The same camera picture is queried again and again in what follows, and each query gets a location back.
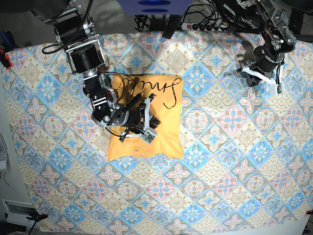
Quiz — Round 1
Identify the white wall trunking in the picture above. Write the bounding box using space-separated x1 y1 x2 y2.
0 199 37 228

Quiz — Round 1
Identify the purple robot base plate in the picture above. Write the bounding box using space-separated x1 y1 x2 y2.
117 0 191 15

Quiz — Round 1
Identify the white box left edge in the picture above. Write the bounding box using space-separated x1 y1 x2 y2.
0 134 11 173

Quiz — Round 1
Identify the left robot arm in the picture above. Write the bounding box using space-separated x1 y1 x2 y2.
236 0 296 95

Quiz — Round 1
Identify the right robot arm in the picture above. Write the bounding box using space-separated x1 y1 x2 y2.
31 0 160 144

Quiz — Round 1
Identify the red-black clamp left lower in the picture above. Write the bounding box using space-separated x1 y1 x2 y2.
26 213 48 222

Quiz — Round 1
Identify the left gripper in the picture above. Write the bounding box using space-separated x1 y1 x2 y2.
236 65 284 95

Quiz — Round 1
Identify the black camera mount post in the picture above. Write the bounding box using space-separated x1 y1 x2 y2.
162 15 181 39

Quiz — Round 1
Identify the patterned blue tablecloth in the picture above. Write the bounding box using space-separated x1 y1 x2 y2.
0 31 313 235

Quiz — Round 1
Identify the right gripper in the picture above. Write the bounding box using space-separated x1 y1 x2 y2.
119 94 160 144

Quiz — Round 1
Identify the yellow T-shirt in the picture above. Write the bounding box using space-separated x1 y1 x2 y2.
108 75 183 161

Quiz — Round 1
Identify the red-black clamp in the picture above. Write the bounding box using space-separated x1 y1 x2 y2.
0 31 15 70
26 213 48 222

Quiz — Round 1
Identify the red-black clamp left upper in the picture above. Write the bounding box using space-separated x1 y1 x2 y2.
0 31 15 70

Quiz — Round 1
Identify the white power strip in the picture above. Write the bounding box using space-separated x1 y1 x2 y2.
181 23 200 31

